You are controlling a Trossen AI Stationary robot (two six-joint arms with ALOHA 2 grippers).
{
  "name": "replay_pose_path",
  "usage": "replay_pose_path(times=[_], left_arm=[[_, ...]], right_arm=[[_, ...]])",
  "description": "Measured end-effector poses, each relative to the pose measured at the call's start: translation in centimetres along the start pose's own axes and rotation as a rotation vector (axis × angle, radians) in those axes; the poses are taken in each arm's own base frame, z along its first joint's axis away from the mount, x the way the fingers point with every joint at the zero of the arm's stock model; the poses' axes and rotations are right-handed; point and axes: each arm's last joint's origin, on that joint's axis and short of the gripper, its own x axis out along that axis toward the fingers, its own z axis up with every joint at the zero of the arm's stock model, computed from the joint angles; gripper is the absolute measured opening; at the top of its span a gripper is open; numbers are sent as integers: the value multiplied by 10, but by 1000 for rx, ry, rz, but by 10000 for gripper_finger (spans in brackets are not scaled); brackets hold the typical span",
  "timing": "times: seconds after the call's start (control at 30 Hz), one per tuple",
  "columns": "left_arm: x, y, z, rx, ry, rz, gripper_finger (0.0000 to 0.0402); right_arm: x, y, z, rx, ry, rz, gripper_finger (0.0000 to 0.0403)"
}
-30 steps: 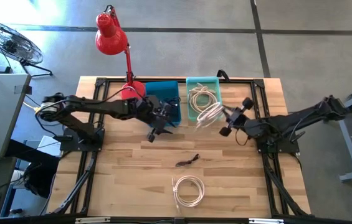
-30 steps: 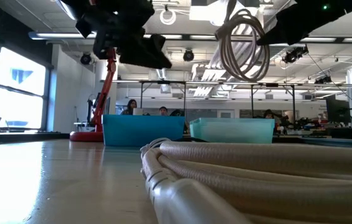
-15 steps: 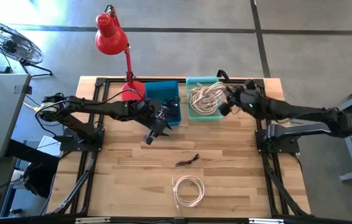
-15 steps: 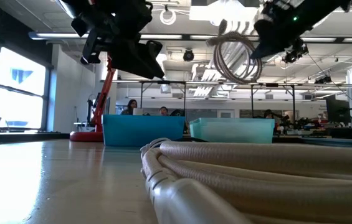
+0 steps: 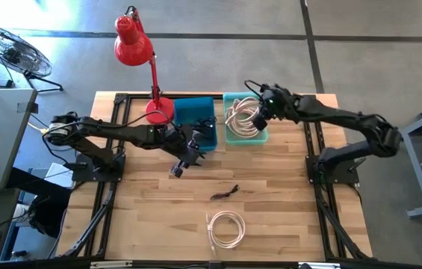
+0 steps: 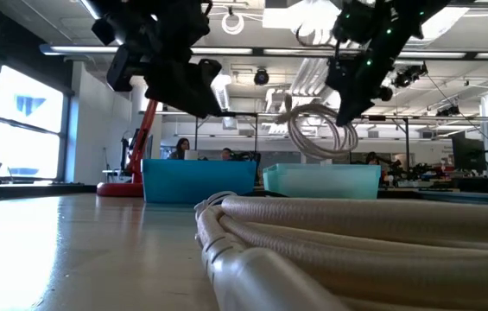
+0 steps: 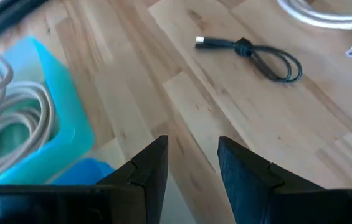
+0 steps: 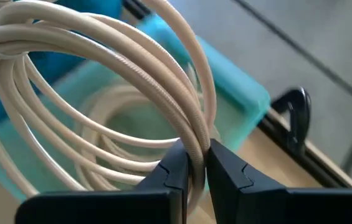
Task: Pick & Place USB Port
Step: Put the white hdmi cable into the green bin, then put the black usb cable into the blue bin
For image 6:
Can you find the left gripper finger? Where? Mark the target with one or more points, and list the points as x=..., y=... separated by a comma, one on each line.
x=210, y=71
x=183, y=90

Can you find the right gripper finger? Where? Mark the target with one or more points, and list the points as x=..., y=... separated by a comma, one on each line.
x=366, y=101
x=349, y=108

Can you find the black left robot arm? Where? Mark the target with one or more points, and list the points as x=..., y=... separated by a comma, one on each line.
x=140, y=17

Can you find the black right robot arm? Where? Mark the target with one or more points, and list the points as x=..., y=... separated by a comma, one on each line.
x=399, y=17

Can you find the person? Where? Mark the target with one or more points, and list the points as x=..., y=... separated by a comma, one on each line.
x=373, y=158
x=226, y=154
x=181, y=149

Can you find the red desk lamp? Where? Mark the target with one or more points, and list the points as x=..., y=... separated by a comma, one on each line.
x=142, y=142

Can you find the teal plastic bin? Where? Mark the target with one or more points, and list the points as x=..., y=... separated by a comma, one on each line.
x=321, y=183

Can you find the blue plastic bin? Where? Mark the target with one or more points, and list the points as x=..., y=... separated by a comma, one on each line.
x=196, y=181

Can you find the black computer monitor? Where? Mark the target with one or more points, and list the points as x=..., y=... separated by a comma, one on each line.
x=468, y=153

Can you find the black background rig frame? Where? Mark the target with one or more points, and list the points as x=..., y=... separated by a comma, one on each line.
x=377, y=117
x=243, y=114

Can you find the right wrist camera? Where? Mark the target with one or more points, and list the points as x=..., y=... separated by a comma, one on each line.
x=337, y=73

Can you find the overhead rail with light strips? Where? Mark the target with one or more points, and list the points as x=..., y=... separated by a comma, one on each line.
x=269, y=52

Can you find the black aluminium table frame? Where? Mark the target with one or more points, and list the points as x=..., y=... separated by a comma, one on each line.
x=32, y=192

